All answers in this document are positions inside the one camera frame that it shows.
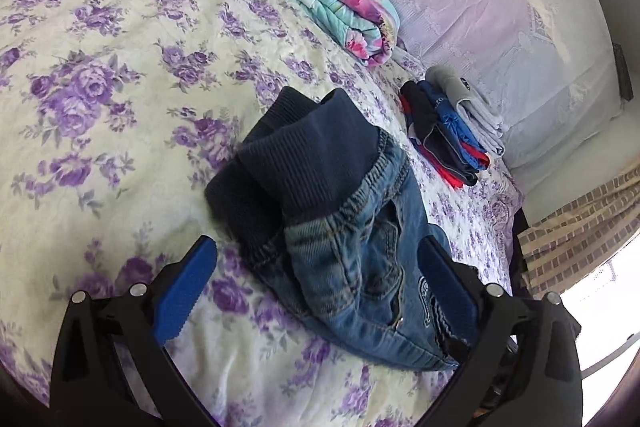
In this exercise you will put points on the red folded garment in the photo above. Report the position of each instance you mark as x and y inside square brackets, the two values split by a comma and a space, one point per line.
[447, 174]

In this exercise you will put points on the folded floral blanket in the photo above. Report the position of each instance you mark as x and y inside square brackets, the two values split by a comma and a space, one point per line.
[330, 2]

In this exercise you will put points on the beige checked curtain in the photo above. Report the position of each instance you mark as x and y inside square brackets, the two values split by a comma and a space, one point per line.
[575, 237]

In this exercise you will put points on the dark flat slab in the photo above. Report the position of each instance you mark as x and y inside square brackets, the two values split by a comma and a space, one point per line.
[624, 72]

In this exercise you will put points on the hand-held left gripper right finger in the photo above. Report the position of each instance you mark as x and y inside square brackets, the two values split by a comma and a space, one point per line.
[450, 292]

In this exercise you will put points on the blue denim pants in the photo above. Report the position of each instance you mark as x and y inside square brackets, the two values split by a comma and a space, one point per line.
[330, 227]

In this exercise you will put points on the blue and red folded pants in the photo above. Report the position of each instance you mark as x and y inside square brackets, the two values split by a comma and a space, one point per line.
[457, 132]

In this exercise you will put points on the grey folded pants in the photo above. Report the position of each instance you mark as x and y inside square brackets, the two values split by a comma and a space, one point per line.
[475, 112]

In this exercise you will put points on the purple floral bedspread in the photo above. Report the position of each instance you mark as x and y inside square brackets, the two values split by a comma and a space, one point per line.
[125, 82]

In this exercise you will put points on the stack of folded clothes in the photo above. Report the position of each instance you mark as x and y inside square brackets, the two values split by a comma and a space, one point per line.
[425, 117]

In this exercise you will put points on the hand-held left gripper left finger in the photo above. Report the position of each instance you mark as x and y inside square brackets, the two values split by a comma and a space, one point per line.
[182, 292]

